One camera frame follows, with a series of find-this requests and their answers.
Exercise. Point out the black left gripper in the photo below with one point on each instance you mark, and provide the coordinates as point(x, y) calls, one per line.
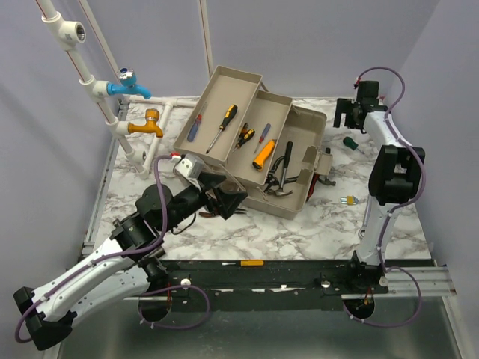
point(227, 200)

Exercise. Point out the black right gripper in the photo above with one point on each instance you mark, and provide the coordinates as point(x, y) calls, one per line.
point(346, 106)

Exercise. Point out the black wire stripper pliers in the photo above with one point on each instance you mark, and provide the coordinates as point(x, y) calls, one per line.
point(273, 183)

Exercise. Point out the blue clear tester screwdriver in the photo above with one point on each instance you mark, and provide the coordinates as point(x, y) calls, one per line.
point(197, 122)

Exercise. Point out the steel claw hammer black grip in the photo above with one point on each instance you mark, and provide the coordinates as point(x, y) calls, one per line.
point(280, 192)

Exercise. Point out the beige toolbox with clear lid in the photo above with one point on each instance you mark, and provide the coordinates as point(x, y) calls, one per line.
point(303, 126)

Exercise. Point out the red tester screwdriver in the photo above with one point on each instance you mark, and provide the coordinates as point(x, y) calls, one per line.
point(263, 135)

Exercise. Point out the black yellow large screwdriver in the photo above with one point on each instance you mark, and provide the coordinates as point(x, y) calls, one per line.
point(228, 117)

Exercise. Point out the black yellow small screwdriver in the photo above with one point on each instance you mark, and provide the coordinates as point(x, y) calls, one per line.
point(244, 138)

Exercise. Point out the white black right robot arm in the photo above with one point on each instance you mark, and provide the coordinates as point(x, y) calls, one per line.
point(395, 181)

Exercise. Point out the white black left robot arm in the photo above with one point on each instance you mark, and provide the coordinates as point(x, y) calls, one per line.
point(122, 266)

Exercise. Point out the orange black needle-nose pliers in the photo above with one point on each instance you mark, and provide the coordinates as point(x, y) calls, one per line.
point(216, 214)

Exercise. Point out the green stubby screwdriver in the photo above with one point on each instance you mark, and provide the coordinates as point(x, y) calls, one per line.
point(350, 143)

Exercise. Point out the red black utility knife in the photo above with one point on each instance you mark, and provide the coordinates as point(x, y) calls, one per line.
point(312, 186)

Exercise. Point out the orange water tap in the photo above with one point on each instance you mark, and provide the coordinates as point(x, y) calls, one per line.
point(151, 117)

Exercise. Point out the steel ratchet wrench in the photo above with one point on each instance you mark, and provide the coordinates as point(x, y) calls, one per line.
point(362, 231)

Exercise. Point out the blue water tap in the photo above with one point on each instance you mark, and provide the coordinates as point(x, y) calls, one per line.
point(128, 84)

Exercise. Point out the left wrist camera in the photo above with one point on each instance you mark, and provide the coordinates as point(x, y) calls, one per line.
point(188, 167)

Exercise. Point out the orange handled screwdriver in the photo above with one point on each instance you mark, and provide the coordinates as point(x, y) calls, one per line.
point(245, 263)

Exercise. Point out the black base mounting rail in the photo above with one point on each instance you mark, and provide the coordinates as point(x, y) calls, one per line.
point(206, 285)

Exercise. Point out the white pvc pipe frame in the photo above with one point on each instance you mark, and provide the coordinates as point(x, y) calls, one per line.
point(69, 34)

